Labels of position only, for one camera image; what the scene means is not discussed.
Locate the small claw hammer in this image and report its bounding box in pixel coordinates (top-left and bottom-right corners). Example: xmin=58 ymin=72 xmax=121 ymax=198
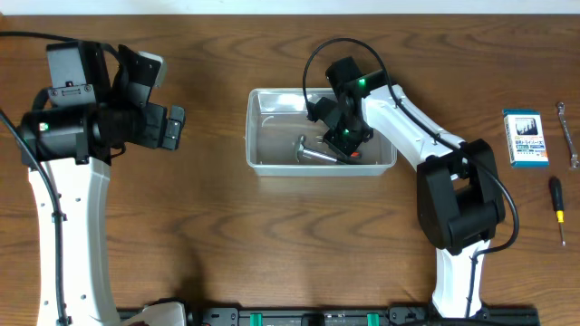
xmin=295 ymin=135 xmax=347 ymax=165

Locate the clear plastic container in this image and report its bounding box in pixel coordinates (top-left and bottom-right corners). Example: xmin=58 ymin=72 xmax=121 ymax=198
xmin=246 ymin=88 xmax=397 ymax=177

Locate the blue white cardboard box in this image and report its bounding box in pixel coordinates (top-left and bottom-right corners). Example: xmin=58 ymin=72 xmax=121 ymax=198
xmin=502 ymin=109 xmax=549 ymax=168

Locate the black yellow screwdriver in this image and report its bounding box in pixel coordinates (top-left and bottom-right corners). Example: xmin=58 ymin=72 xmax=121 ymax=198
xmin=548 ymin=177 xmax=566 ymax=246

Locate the silver double-ended wrench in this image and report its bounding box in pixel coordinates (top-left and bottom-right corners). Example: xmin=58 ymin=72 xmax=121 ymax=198
xmin=556 ymin=101 xmax=579 ymax=170

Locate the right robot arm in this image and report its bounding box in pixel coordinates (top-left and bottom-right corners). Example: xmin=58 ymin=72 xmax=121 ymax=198
xmin=314 ymin=57 xmax=506 ymax=318

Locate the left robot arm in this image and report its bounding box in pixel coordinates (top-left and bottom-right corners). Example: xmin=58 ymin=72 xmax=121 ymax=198
xmin=17 ymin=40 xmax=188 ymax=326

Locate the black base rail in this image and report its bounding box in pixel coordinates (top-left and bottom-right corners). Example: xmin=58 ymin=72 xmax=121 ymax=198
xmin=117 ymin=305 xmax=541 ymax=326

